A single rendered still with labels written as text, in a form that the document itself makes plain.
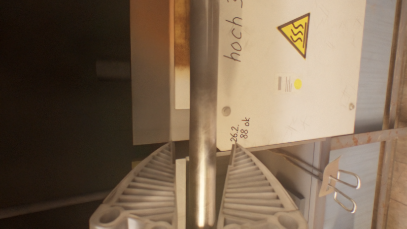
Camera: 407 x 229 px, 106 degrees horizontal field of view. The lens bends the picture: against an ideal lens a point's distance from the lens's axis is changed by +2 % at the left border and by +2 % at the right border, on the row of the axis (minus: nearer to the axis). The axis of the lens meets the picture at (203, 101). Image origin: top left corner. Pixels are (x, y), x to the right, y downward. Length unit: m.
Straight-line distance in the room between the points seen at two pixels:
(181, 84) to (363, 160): 0.99
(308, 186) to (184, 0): 0.75
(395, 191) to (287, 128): 1.30
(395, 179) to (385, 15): 0.98
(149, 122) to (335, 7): 0.48
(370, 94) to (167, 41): 0.96
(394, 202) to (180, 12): 1.61
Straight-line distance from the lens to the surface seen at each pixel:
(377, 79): 1.12
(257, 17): 0.33
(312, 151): 0.73
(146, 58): 0.36
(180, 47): 0.36
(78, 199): 0.54
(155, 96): 0.36
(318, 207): 0.81
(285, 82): 0.35
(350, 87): 0.52
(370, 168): 1.21
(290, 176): 0.83
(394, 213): 1.68
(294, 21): 0.38
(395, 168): 1.57
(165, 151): 0.17
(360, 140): 0.92
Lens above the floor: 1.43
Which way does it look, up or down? 19 degrees down
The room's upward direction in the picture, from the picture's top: 91 degrees counter-clockwise
